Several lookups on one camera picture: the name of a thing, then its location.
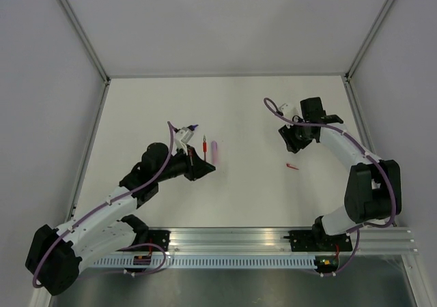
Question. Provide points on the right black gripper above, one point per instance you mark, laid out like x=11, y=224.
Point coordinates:
x=291, y=144

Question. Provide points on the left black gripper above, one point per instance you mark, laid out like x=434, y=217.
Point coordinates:
x=196, y=167

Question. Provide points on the red gel pen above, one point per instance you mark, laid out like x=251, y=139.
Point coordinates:
x=205, y=148

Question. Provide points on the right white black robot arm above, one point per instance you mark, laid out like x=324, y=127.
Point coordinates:
x=373, y=189

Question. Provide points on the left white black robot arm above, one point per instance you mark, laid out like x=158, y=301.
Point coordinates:
x=57, y=256

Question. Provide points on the black purple-tip marker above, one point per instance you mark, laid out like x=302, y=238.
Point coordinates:
x=193, y=127

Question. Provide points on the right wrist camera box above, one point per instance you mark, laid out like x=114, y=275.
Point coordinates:
x=288, y=110

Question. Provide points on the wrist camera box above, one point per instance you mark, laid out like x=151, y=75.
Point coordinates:
x=288, y=110
x=182, y=137

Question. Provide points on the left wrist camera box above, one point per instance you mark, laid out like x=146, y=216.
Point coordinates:
x=182, y=137

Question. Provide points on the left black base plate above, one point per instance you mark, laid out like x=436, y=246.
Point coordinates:
x=158, y=237

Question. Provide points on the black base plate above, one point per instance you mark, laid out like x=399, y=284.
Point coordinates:
x=308, y=241
x=158, y=237

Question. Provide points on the white slotted cable duct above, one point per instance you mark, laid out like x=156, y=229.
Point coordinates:
x=131, y=261

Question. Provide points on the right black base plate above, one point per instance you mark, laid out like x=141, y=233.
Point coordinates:
x=308, y=241

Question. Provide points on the aluminium mounting rail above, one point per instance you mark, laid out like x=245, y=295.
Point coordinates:
x=240, y=240

